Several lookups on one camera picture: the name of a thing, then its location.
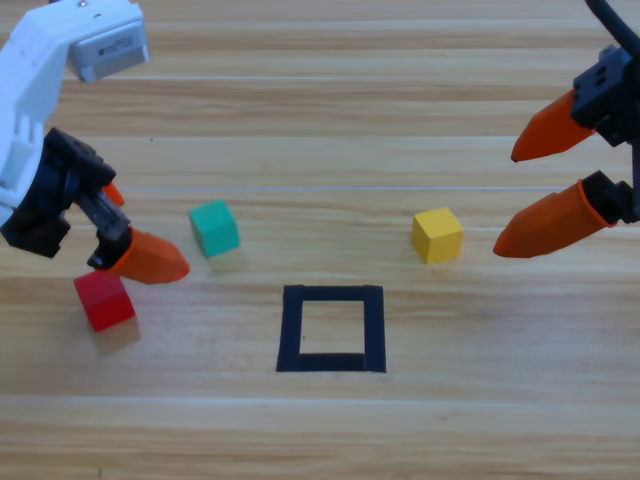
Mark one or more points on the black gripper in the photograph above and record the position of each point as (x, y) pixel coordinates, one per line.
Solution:
(607, 95)
(47, 200)

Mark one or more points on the green wooden block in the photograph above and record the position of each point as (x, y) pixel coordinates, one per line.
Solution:
(215, 230)

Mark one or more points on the red wooden block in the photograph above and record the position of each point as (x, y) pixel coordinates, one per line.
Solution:
(107, 305)

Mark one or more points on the yellow wooden block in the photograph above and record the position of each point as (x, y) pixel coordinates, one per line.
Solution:
(437, 237)

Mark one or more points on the black tape square outline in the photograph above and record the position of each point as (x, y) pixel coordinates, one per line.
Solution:
(290, 325)

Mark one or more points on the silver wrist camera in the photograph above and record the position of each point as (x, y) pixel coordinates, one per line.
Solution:
(110, 52)

